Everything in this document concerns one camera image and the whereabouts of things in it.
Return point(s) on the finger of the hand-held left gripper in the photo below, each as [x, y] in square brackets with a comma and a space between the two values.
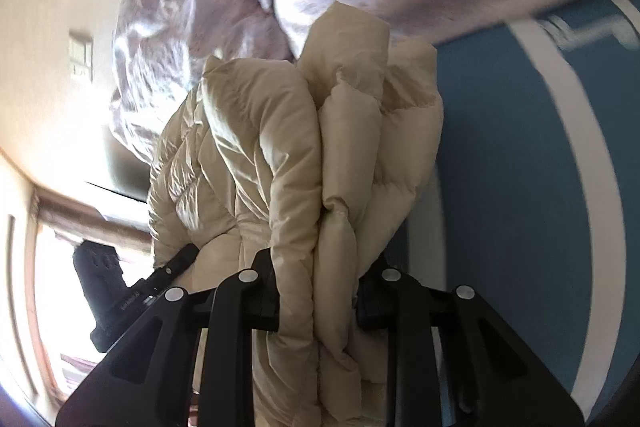
[177, 263]

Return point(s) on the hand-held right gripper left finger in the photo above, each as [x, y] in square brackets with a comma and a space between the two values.
[265, 292]

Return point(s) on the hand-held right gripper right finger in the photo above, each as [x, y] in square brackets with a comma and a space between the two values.
[372, 302]

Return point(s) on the cream puffer jacket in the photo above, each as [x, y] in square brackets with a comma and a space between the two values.
[280, 157]

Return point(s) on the window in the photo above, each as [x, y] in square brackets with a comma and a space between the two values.
[55, 307]

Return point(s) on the dark wooden headboard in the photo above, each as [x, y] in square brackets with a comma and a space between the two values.
[122, 167]

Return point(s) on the blue white-striped bed sheet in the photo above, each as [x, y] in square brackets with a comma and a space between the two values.
[500, 157]

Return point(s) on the white wall switch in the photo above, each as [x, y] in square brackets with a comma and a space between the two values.
[81, 54]

